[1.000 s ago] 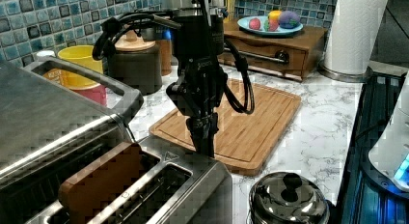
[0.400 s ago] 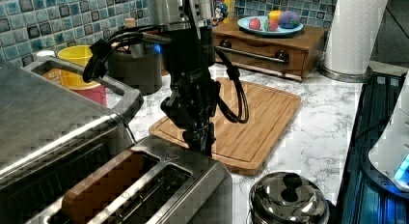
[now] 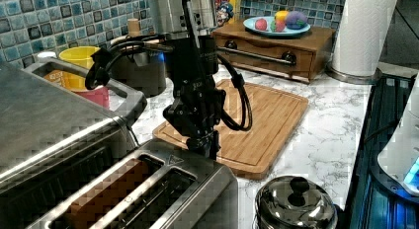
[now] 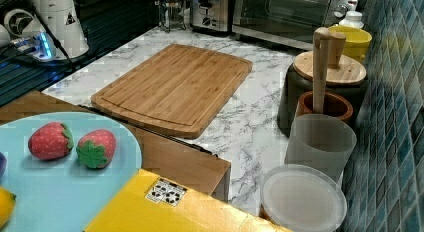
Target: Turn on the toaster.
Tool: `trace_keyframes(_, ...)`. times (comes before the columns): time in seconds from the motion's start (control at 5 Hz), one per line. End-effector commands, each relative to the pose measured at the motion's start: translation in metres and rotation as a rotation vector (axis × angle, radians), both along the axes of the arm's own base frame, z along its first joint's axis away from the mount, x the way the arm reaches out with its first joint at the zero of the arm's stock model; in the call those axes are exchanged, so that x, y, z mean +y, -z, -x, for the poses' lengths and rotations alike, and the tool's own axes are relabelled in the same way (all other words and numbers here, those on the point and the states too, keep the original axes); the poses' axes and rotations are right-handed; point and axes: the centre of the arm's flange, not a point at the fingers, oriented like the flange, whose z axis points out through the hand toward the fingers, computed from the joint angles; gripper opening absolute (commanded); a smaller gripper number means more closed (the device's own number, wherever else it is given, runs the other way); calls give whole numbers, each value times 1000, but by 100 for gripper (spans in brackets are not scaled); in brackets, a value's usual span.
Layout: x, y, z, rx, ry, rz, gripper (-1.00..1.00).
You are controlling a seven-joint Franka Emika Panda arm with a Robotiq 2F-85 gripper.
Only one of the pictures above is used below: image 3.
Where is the light blue plate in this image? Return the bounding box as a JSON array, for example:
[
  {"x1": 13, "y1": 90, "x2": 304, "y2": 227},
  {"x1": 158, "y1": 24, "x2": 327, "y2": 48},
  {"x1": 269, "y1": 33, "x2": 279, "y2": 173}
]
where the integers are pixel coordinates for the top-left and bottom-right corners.
[{"x1": 243, "y1": 16, "x2": 310, "y2": 37}]

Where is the brown toast slice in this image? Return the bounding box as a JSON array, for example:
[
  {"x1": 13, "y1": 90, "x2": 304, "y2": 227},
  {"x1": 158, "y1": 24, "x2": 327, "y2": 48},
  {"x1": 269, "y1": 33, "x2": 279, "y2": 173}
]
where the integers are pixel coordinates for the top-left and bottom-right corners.
[{"x1": 64, "y1": 158, "x2": 152, "y2": 229}]

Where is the red toy strawberry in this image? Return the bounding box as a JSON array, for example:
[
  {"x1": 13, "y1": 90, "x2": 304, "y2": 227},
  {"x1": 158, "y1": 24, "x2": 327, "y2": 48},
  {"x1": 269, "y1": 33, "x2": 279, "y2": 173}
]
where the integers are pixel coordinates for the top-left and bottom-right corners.
[
  {"x1": 270, "y1": 20, "x2": 286, "y2": 33},
  {"x1": 255, "y1": 18, "x2": 268, "y2": 31}
]

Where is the purple toy fruit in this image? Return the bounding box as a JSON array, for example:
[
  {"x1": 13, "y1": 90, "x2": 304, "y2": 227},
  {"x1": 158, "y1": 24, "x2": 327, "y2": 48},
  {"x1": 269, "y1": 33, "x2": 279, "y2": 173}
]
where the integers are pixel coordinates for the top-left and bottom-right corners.
[{"x1": 285, "y1": 11, "x2": 307, "y2": 30}]

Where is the silver two-slot toaster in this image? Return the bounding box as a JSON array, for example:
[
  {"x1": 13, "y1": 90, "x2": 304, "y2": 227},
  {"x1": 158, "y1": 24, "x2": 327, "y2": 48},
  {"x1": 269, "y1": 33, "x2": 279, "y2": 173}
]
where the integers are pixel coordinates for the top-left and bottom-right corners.
[{"x1": 26, "y1": 139, "x2": 238, "y2": 229}]

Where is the stainless steel toaster oven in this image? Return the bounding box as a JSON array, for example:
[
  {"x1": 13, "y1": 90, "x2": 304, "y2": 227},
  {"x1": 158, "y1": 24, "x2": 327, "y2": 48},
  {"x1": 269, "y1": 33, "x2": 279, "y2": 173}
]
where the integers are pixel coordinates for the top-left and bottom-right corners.
[{"x1": 0, "y1": 58, "x2": 146, "y2": 229}]

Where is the bamboo cutting board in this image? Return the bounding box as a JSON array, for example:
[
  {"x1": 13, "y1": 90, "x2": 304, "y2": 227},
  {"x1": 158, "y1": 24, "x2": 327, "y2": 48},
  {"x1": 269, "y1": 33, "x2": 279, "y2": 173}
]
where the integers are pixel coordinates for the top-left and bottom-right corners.
[{"x1": 152, "y1": 78, "x2": 310, "y2": 181}]

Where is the yellow mug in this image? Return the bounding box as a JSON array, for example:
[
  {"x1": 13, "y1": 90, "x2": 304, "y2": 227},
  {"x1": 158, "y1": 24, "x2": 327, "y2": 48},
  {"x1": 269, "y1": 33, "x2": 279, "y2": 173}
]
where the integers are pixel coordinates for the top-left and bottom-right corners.
[{"x1": 58, "y1": 45, "x2": 101, "y2": 92}]

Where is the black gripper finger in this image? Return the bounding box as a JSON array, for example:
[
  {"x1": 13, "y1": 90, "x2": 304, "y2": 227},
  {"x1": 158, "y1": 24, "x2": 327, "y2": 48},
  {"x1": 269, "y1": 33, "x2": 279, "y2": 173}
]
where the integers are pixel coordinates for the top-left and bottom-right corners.
[{"x1": 187, "y1": 130, "x2": 220, "y2": 160}]

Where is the yellow toy fruit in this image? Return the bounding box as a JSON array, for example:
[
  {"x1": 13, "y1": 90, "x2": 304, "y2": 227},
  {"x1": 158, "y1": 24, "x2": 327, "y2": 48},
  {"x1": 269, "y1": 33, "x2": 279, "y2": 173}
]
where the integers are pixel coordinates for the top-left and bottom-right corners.
[{"x1": 274, "y1": 10, "x2": 289, "y2": 21}]

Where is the steel pot with lid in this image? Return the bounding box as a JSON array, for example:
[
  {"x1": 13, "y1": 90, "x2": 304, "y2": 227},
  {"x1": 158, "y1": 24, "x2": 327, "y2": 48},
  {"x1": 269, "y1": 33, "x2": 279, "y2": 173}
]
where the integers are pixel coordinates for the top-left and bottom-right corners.
[{"x1": 255, "y1": 176, "x2": 338, "y2": 229}]

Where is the white-capped amber bottle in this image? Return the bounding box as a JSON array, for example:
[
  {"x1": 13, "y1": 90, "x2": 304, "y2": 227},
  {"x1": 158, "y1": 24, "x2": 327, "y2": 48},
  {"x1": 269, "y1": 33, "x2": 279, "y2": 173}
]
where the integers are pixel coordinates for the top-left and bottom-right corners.
[{"x1": 36, "y1": 50, "x2": 65, "y2": 88}]

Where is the cereal box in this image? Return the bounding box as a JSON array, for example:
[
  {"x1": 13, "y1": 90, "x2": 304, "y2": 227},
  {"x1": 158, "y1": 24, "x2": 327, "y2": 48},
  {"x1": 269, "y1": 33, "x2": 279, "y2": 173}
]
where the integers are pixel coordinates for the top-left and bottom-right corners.
[{"x1": 214, "y1": 0, "x2": 241, "y2": 27}]

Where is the black drawer handle bar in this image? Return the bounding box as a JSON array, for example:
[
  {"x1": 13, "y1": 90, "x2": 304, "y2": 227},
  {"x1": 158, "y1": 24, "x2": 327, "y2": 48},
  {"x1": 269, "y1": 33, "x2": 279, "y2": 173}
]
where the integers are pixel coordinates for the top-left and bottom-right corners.
[{"x1": 217, "y1": 40, "x2": 296, "y2": 66}]

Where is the wooden drawer box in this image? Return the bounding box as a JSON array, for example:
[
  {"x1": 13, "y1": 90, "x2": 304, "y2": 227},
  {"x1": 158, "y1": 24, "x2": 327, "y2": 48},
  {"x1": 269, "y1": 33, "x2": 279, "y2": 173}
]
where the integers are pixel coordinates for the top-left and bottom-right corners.
[{"x1": 212, "y1": 22, "x2": 335, "y2": 84}]

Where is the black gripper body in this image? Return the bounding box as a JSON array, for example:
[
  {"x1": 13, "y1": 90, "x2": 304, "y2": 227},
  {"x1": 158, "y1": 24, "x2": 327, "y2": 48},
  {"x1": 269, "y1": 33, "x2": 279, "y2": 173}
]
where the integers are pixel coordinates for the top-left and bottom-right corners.
[{"x1": 162, "y1": 35, "x2": 227, "y2": 140}]

